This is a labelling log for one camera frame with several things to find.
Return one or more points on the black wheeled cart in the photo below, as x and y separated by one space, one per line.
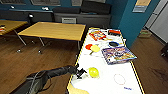
165 50

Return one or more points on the dark grey sofa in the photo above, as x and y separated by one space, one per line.
90 20

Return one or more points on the white wall socket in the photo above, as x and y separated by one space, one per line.
12 6
45 8

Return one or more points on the white air hockey gaming table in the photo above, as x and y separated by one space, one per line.
106 83

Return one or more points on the small black round object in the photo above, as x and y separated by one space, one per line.
30 16

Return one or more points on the red and black box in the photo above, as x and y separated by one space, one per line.
114 32

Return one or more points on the cardboard box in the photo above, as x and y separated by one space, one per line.
145 34

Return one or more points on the red table tennis paddle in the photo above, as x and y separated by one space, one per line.
88 47

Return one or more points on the black sofa cushion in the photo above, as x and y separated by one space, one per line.
96 7

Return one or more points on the orange items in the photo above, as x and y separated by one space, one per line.
2 28

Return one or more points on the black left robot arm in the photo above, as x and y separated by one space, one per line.
40 78

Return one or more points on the large wooden table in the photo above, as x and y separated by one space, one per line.
53 30

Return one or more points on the white label box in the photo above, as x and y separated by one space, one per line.
69 20

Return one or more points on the orange snack box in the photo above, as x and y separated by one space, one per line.
97 35

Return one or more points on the yellow wall poster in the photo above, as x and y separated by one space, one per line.
141 5

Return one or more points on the interior glass window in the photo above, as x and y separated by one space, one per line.
13 1
76 2
45 2

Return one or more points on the dark blue paddle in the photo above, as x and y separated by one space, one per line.
114 43

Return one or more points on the yellow table tennis paddle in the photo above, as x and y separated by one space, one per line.
95 48

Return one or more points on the wooden table with orange items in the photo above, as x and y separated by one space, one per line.
13 25

